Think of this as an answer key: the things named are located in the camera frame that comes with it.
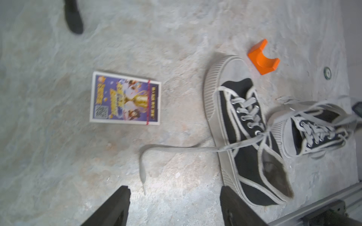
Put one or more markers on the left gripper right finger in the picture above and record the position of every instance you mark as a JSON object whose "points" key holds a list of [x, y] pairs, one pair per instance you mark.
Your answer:
{"points": [[235, 211]]}

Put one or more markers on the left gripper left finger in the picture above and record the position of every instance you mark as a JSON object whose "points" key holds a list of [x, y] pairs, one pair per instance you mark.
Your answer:
{"points": [[114, 211]]}

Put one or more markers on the black canvas sneaker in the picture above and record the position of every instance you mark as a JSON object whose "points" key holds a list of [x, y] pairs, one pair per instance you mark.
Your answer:
{"points": [[250, 160], [309, 127]]}

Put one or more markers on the purple card box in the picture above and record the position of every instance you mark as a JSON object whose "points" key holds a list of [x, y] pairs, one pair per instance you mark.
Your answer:
{"points": [[123, 99]]}

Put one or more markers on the orange plastic clip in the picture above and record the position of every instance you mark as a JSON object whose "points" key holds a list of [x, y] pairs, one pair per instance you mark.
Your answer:
{"points": [[263, 64]]}

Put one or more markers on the black perforated music stand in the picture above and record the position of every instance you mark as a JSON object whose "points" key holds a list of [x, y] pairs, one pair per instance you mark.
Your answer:
{"points": [[73, 17]]}

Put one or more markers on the aluminium rail frame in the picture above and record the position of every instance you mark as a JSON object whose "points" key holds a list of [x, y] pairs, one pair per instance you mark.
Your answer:
{"points": [[351, 197]]}

